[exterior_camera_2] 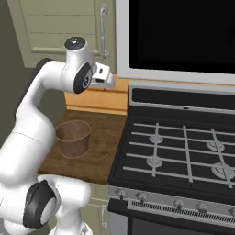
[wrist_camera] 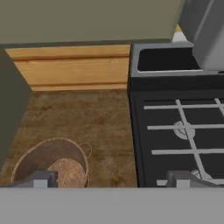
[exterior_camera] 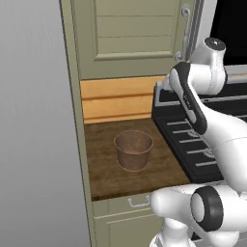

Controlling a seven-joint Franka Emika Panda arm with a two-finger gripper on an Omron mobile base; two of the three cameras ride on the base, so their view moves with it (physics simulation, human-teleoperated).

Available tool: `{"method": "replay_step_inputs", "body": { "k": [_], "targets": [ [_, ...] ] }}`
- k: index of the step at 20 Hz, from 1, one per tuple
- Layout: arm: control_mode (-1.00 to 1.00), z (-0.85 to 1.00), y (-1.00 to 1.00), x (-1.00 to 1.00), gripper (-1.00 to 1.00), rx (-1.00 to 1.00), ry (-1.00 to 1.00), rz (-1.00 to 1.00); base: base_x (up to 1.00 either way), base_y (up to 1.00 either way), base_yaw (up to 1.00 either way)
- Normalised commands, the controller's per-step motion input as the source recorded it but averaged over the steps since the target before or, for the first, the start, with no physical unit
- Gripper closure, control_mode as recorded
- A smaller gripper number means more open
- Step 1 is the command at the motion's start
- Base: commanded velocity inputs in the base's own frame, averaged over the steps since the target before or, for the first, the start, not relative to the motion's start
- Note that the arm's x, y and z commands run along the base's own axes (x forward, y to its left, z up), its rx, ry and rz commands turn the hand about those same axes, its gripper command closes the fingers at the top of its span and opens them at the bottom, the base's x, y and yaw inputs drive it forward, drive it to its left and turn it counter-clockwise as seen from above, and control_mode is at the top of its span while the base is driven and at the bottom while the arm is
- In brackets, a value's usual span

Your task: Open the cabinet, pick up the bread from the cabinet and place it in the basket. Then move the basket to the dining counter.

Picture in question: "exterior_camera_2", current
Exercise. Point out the pale green base cabinet door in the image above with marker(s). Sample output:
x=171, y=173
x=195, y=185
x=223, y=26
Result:
x=95, y=217

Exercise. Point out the white microwave with black door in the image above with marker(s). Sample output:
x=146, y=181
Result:
x=180, y=36

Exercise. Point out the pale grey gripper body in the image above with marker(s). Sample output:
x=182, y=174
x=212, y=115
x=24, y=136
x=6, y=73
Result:
x=110, y=81

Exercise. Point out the pale green wall cabinet door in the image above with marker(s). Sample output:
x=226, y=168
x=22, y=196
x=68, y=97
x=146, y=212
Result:
x=58, y=27

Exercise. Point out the black and silver stove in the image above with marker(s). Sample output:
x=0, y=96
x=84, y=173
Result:
x=171, y=153

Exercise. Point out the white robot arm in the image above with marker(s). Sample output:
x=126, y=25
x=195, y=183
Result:
x=29, y=143

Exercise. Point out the silver stove knob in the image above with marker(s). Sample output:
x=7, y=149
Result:
x=232, y=211
x=141, y=197
x=202, y=207
x=178, y=203
x=121, y=193

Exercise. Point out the brown woven basket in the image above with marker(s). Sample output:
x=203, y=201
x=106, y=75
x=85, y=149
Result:
x=73, y=143

